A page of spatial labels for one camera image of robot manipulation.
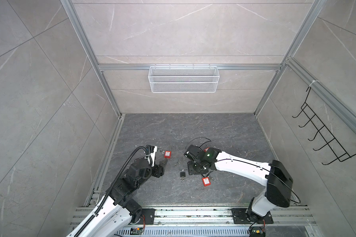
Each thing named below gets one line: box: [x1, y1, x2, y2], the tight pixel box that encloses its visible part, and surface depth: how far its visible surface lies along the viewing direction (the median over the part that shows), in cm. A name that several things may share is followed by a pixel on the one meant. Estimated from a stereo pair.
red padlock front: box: [201, 176, 212, 187], surface depth 85 cm
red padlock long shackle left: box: [164, 144, 176, 159], surface depth 97 cm
